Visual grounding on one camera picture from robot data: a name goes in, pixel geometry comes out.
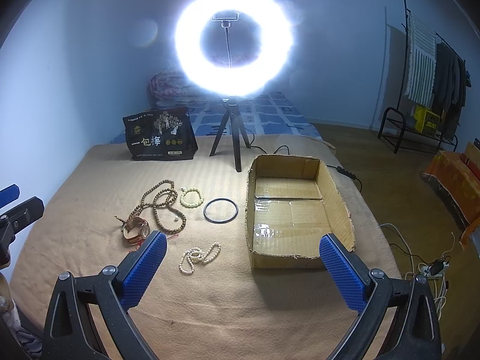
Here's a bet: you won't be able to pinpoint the red strap wristwatch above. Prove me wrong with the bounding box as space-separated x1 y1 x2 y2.
123 216 151 246

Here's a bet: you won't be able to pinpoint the white pearl necklace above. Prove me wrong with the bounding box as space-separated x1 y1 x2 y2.
179 241 222 275

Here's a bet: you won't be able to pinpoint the brown wooden bead necklace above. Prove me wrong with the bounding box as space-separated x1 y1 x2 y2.
114 179 188 236

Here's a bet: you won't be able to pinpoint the pale jade bead bracelet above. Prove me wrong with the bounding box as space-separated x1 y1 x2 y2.
180 187 204 208

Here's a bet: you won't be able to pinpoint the dark thin bangle ring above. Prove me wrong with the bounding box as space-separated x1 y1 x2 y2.
202 197 239 225

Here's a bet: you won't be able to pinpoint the white power strip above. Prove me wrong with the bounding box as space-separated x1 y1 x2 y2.
418 260 450 279

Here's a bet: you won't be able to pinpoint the orange cloth covered furniture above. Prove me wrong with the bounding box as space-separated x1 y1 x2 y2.
422 139 480 248

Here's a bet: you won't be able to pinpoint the black snack bag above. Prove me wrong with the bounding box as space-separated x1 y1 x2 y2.
123 106 198 161

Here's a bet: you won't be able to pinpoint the cardboard box tray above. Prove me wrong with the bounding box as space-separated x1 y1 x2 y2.
245 154 356 269

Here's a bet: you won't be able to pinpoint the folded floral quilt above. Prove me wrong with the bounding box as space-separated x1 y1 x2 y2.
146 70 219 108

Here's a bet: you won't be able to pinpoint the black clothes rack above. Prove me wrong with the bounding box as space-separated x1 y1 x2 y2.
377 0 471 154

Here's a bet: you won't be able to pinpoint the yellow black box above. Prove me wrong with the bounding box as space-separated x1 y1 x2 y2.
413 105 440 137

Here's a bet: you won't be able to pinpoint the black tripod stand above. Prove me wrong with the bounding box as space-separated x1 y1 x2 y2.
209 99 251 172

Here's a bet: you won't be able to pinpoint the dark hanging clothes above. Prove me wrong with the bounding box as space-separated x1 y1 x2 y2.
431 42 467 131

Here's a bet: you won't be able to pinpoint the blue patterned bed sheet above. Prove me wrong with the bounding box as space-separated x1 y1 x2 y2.
108 91 324 146

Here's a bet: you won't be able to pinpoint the striped hanging towel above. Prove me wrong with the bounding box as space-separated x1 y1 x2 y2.
404 12 437 108

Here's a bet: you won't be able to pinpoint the white tangled cables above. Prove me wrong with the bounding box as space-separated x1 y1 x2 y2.
378 222 468 320

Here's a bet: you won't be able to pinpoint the black ring light cable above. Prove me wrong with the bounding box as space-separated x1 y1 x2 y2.
246 134 364 192

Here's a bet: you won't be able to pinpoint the bright ring light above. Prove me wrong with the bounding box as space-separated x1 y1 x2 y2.
174 0 294 98

